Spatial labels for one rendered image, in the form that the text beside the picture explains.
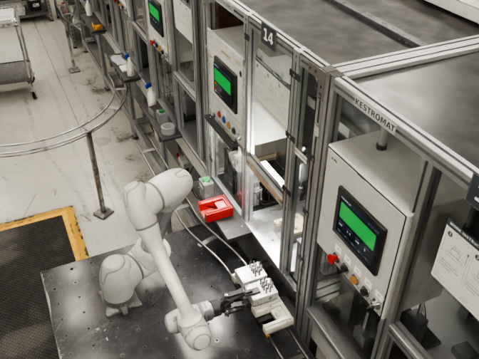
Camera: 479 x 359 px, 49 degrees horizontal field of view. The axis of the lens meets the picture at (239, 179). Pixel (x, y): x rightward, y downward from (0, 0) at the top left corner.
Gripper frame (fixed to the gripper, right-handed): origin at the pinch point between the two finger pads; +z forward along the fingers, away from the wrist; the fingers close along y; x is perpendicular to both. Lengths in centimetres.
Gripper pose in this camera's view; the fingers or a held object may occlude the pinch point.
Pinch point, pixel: (252, 295)
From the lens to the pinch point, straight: 247.6
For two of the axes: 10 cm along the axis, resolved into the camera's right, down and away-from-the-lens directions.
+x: -4.0, -5.5, 7.4
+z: 9.2, -2.3, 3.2
